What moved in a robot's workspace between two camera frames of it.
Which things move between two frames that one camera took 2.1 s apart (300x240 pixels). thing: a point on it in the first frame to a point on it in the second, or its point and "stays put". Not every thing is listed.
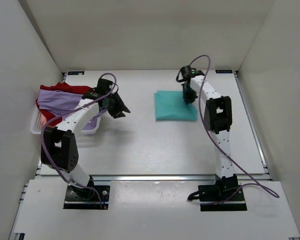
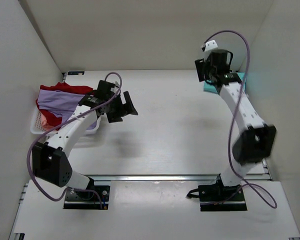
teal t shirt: (171, 105) to (209, 85)
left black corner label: (75, 72) stays put
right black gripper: (187, 99) to (202, 66)
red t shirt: (49, 116) stays put
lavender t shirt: (58, 101) stays put
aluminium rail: (153, 178) stays put
